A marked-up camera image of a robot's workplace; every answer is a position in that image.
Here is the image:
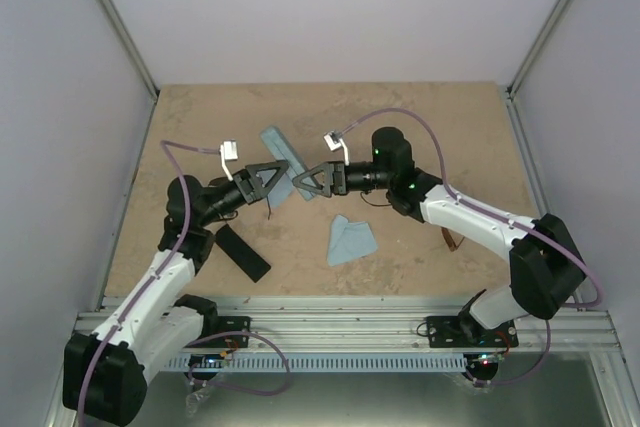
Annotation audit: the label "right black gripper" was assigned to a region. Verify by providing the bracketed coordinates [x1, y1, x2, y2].
[294, 161, 393, 199]

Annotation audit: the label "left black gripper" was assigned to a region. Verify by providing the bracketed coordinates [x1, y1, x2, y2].
[199, 163, 289, 228]

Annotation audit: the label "blue-grey glasses case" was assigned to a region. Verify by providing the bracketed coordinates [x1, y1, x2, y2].
[260, 126, 307, 182]

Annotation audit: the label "light blue cloth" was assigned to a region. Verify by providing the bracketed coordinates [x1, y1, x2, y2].
[327, 215, 378, 267]
[267, 175, 295, 209]

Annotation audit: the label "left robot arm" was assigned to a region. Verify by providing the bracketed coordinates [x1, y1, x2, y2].
[62, 160, 288, 426]

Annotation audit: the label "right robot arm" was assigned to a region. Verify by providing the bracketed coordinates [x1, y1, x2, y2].
[293, 127, 586, 348]

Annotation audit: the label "black glasses case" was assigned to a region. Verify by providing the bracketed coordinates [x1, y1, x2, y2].
[215, 224, 271, 283]

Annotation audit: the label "clear plastic wrap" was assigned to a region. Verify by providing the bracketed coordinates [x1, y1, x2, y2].
[185, 386, 211, 419]

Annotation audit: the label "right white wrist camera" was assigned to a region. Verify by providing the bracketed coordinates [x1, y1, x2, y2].
[323, 131, 350, 165]

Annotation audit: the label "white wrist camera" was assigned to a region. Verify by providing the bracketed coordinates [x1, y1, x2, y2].
[219, 140, 239, 181]
[323, 131, 350, 165]

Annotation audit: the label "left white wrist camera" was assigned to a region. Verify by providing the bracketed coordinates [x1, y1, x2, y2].
[219, 140, 239, 181]

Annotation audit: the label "dark thin-frame sunglasses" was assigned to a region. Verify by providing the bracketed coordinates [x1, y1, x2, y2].
[221, 197, 273, 222]

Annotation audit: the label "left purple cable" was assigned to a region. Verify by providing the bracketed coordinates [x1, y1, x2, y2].
[74, 140, 224, 426]

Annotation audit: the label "brown frame sunglasses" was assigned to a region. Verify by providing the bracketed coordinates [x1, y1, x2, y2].
[440, 227, 466, 252]

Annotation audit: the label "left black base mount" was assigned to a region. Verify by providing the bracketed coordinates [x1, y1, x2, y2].
[189, 316, 251, 350]

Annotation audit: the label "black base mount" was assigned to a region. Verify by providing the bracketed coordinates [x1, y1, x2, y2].
[189, 316, 251, 350]
[425, 315, 519, 349]

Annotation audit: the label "lower purple cable loop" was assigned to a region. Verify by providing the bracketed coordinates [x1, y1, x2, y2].
[187, 331, 292, 397]

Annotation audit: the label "blue slotted cable duct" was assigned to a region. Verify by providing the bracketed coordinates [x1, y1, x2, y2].
[163, 353, 467, 373]

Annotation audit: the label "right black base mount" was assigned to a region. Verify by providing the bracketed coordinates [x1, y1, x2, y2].
[425, 315, 519, 349]

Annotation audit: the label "left aluminium corner post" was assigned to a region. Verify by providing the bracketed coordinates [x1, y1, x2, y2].
[96, 0, 160, 102]

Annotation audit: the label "aluminium corner post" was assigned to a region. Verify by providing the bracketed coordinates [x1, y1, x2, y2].
[96, 0, 160, 102]
[504, 0, 574, 102]

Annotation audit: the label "right aluminium corner post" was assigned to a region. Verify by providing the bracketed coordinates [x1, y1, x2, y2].
[504, 0, 574, 102]

